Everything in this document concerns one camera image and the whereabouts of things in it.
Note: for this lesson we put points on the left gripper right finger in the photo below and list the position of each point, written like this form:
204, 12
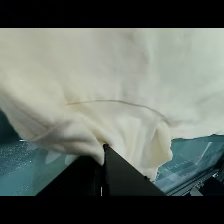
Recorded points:
126, 176

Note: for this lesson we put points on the cream shirt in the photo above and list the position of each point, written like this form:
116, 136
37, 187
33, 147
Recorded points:
110, 76

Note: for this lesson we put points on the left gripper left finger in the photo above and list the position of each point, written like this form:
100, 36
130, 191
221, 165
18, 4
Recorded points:
78, 178

